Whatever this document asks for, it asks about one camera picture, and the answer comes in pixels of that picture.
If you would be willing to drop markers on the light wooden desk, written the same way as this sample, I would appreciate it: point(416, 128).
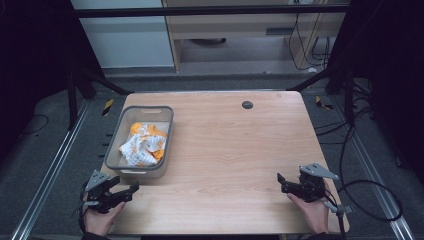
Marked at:
point(233, 26)

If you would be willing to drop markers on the white cabinet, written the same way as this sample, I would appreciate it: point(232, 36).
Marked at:
point(126, 40)

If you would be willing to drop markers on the yellow black tape strip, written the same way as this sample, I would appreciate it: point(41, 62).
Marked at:
point(107, 107)
point(321, 103)

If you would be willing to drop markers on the person's left hand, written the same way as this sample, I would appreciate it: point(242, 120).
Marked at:
point(100, 222)

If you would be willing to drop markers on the grey plastic basket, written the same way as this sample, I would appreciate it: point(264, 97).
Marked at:
point(166, 140)

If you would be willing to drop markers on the person's right hand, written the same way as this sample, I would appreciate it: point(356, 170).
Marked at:
point(315, 215)

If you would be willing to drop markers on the black metal stand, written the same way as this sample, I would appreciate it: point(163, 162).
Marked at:
point(349, 96)
point(72, 100)

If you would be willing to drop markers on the black crossbar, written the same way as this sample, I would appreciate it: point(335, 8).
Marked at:
point(200, 11)

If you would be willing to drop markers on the aluminium floor rail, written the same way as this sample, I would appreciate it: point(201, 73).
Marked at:
point(376, 180)
point(50, 173)

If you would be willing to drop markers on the dark curtain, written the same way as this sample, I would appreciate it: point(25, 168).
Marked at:
point(390, 66)
point(33, 50)

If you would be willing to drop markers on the orange white cloth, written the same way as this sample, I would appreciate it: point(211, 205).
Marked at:
point(143, 148)

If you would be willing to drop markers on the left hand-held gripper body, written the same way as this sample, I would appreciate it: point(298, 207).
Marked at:
point(96, 180)

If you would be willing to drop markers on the round grey table grommet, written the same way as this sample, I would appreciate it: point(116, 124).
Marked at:
point(247, 105)

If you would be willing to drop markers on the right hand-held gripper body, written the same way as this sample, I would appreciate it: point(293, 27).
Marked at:
point(313, 188)

